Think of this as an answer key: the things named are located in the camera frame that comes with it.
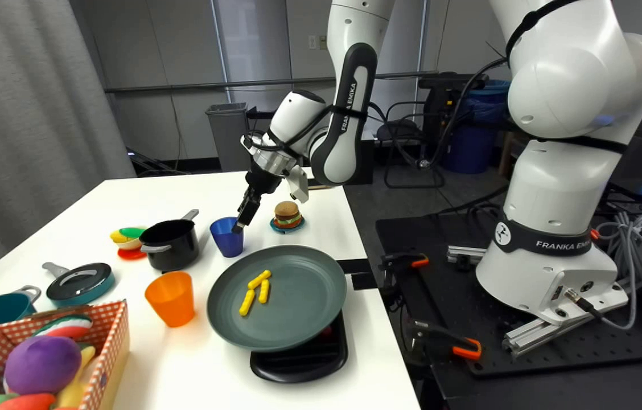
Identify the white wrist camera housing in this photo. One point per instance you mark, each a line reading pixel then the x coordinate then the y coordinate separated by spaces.
pixel 299 185

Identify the grey curtain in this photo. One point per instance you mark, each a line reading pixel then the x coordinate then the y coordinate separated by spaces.
pixel 15 115

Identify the red felt disc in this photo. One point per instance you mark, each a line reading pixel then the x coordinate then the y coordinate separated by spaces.
pixel 133 257

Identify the blue plastic cup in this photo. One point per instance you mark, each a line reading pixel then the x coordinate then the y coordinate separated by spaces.
pixel 225 240

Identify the black equipment rack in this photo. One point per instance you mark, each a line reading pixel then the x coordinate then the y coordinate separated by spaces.
pixel 437 98

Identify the black table edge bracket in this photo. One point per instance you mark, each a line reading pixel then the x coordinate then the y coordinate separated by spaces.
pixel 363 281

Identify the yellow toy fry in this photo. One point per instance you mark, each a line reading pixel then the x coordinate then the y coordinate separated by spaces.
pixel 245 301
pixel 264 293
pixel 259 278

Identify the yellow felt disc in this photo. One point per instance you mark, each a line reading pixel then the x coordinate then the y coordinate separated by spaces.
pixel 117 237

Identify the yellow plush toy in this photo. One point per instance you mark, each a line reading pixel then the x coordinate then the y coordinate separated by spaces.
pixel 71 390

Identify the grey trash bin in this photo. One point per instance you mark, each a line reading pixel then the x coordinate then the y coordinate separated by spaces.
pixel 225 138

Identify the black toy stove burner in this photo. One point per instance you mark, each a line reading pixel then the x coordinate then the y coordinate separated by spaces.
pixel 299 366

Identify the red orange plush toy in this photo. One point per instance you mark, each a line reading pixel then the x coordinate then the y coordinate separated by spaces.
pixel 25 402

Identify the orange plastic cup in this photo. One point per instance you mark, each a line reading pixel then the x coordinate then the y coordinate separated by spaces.
pixel 171 299

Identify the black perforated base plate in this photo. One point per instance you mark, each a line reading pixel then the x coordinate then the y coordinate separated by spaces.
pixel 426 236

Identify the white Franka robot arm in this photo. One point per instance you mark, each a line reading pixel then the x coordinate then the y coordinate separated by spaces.
pixel 556 196

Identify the small teal plate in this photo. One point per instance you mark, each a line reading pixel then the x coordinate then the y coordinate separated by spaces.
pixel 286 229

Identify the green felt disc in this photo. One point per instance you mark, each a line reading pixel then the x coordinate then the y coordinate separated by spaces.
pixel 133 232

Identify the beige felt disc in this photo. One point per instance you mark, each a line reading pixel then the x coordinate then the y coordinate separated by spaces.
pixel 129 244

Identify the white red green plush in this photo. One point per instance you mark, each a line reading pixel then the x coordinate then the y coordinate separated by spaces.
pixel 66 332

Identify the grey round plate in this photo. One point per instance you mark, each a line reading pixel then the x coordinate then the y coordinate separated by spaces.
pixel 299 297

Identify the blue barrel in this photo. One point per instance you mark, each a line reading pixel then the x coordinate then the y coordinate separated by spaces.
pixel 472 145

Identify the purple plush toy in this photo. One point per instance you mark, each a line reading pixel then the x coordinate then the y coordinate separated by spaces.
pixel 38 366

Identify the aluminium rail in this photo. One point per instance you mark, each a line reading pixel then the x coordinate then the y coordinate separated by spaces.
pixel 533 334

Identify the toy hamburger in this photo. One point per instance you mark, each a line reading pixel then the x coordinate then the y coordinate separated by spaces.
pixel 286 213

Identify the black toy pot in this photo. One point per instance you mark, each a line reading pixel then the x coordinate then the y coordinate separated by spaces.
pixel 169 246

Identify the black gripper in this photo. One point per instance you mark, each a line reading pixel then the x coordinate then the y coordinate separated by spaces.
pixel 261 184

